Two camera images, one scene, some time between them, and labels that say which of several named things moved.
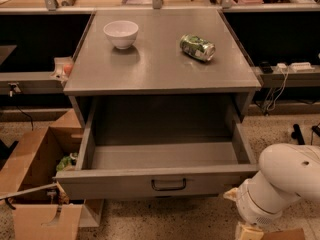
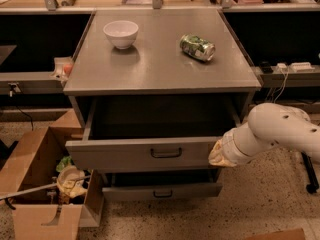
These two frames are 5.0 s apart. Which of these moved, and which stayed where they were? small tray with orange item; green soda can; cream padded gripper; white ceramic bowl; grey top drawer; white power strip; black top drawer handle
Moved: cream padded gripper; black top drawer handle; grey top drawer
Stayed: small tray with orange item; green soda can; white ceramic bowl; white power strip
